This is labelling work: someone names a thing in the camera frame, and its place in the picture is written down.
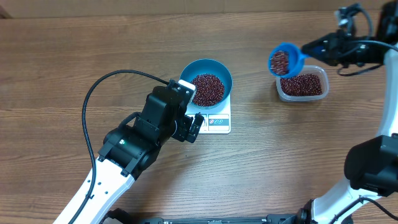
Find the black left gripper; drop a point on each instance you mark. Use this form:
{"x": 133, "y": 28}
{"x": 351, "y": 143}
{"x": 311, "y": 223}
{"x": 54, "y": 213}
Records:
{"x": 183, "y": 134}

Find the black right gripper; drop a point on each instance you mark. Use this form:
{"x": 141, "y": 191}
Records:
{"x": 333, "y": 47}

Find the blue plastic measuring scoop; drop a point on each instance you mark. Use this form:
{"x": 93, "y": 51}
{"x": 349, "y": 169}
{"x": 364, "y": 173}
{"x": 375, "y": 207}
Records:
{"x": 286, "y": 60}

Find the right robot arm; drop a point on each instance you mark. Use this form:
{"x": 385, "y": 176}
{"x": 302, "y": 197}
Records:
{"x": 370, "y": 170}

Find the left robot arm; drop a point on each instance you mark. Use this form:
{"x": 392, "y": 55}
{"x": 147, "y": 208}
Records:
{"x": 131, "y": 148}

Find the white digital kitchen scale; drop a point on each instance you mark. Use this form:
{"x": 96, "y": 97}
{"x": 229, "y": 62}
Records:
{"x": 217, "y": 120}

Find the teal metal bowl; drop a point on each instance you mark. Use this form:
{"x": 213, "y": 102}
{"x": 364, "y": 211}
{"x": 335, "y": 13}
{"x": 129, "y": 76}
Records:
{"x": 213, "y": 82}

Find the red adzuki beans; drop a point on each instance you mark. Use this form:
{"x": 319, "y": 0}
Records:
{"x": 211, "y": 90}

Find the clear plastic container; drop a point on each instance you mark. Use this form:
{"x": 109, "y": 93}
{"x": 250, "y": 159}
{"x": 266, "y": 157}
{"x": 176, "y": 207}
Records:
{"x": 310, "y": 84}

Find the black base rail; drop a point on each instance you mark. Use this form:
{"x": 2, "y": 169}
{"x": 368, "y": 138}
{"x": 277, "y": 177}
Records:
{"x": 120, "y": 216}

